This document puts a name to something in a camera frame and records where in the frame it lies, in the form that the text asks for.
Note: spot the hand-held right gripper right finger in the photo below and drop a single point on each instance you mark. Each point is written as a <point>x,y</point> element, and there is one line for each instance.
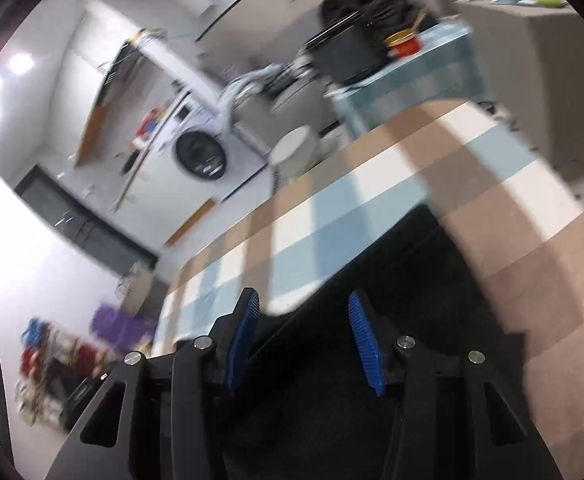
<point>367,345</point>

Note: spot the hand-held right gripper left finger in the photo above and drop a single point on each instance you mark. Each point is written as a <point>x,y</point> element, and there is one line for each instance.
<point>242,340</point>

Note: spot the black knit sweater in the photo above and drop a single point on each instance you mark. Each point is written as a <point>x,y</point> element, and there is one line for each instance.
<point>422,285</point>

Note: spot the pile of black clothes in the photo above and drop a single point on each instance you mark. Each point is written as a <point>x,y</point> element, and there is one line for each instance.
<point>372,0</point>

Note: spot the woven laundry basket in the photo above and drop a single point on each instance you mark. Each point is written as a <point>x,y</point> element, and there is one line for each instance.
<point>139,287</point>

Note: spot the purple bag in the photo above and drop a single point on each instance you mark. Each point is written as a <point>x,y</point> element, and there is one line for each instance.
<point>122,327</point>

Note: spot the white washing machine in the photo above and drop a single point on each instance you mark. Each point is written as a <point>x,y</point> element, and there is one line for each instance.
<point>197,155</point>

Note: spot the metal shoe rack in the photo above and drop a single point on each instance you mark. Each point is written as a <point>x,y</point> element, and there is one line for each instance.
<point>52,385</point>

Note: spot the round white stool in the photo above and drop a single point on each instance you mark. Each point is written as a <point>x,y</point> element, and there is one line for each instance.
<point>292,150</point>

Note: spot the dark glass door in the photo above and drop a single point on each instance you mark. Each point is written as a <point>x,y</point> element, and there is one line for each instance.
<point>82,220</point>

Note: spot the red storage container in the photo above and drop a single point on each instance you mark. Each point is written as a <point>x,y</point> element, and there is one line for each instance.
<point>149,122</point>

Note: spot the grey sofa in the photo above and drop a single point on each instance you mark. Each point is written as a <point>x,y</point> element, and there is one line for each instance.
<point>292,105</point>

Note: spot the light grey blanket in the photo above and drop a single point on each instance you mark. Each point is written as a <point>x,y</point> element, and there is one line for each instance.
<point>244,90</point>

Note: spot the teal checked side table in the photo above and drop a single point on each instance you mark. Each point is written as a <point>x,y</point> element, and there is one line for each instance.
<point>412,85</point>

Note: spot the black electric cooker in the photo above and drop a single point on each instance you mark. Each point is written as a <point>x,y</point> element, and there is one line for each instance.
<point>347,55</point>

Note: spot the white upper kitchen cabinets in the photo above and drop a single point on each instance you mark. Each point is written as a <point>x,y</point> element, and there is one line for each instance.
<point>102,85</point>

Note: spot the steel range hood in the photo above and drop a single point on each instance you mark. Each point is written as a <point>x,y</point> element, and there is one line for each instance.
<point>114,75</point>

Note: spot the red bowl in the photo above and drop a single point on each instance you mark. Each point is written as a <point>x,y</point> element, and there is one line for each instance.
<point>403,44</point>

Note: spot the beige cabinet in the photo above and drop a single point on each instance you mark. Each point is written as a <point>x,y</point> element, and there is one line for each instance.
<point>547,85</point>

